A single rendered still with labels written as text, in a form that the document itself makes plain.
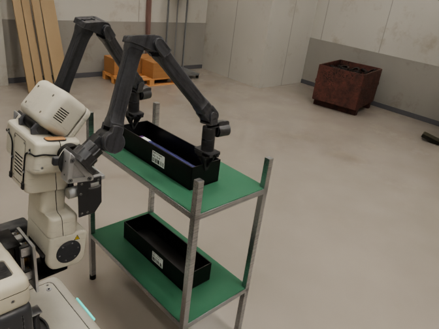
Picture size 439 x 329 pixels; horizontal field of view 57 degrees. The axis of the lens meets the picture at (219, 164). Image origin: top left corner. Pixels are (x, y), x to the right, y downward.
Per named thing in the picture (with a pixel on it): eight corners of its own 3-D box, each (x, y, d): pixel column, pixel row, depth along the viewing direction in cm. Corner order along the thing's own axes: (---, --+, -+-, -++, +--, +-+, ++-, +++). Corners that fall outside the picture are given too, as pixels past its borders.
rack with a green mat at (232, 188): (149, 251, 288) (157, 100, 241) (241, 334, 231) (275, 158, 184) (88, 277, 257) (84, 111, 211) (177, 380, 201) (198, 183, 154)
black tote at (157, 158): (119, 145, 214) (119, 125, 209) (146, 139, 225) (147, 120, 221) (189, 190, 179) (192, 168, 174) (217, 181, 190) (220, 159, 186)
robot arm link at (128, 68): (121, 25, 145) (134, 24, 137) (154, 38, 154) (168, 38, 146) (91, 145, 149) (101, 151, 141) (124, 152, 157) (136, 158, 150)
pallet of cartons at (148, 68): (155, 73, 759) (155, 52, 743) (179, 83, 714) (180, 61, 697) (100, 78, 687) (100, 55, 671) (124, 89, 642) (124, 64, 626)
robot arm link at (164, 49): (137, 44, 150) (151, 44, 142) (147, 33, 152) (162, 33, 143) (200, 122, 176) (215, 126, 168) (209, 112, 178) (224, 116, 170)
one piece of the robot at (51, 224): (28, 299, 153) (40, 147, 133) (-7, 249, 176) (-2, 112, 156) (92, 279, 172) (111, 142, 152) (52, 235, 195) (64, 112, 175)
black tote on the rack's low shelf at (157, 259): (123, 237, 241) (123, 221, 237) (147, 228, 253) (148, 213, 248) (184, 293, 206) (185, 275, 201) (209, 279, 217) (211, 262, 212)
